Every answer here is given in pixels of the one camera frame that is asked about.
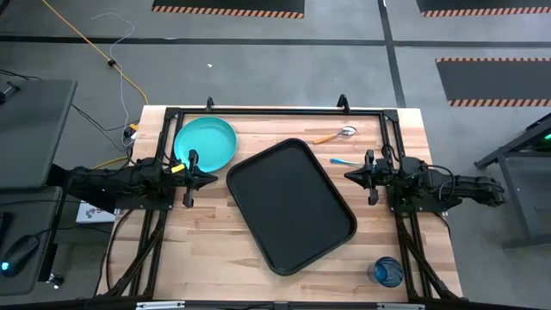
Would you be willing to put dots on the white printed box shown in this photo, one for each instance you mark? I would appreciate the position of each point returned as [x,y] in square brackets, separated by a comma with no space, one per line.
[92,213]

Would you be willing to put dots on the blue faceted plastic cup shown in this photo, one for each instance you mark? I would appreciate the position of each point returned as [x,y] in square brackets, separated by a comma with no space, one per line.
[386,272]

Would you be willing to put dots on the silver metal bracket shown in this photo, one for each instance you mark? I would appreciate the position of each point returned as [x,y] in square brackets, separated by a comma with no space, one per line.
[400,306]
[160,305]

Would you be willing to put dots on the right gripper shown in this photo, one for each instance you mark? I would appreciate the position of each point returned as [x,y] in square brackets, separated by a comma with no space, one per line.
[373,181]

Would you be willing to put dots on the black metal stand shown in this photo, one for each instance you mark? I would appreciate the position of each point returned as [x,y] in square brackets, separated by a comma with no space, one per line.
[523,189]

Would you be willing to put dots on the small black desk device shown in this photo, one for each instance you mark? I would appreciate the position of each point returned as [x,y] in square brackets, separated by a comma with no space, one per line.
[8,91]

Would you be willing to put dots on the black computer mouse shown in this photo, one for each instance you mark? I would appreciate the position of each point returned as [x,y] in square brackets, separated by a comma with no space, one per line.
[19,255]

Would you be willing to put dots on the black mat with striped edge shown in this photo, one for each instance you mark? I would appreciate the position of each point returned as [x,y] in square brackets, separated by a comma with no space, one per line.
[228,5]
[495,82]
[482,5]

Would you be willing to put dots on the black rectangular tray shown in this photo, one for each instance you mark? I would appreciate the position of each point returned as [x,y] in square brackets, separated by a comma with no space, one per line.
[292,206]

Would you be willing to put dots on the yellow tape tag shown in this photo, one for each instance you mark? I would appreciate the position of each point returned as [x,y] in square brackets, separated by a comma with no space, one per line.
[177,168]

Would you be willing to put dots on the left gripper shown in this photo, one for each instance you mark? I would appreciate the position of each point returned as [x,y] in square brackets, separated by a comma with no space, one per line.
[190,189]

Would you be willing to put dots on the white power strip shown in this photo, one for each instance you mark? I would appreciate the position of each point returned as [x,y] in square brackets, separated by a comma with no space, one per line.
[130,133]

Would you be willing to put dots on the grey computer desk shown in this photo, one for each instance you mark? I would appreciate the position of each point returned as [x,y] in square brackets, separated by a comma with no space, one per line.
[34,133]

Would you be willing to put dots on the iridescent blue fork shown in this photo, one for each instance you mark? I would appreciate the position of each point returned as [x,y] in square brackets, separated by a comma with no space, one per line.
[340,162]

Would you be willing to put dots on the black metal rig frame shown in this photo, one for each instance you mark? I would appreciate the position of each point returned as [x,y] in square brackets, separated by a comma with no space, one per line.
[280,111]

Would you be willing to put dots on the teal plate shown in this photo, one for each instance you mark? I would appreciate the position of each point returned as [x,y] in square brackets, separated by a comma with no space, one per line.
[206,138]

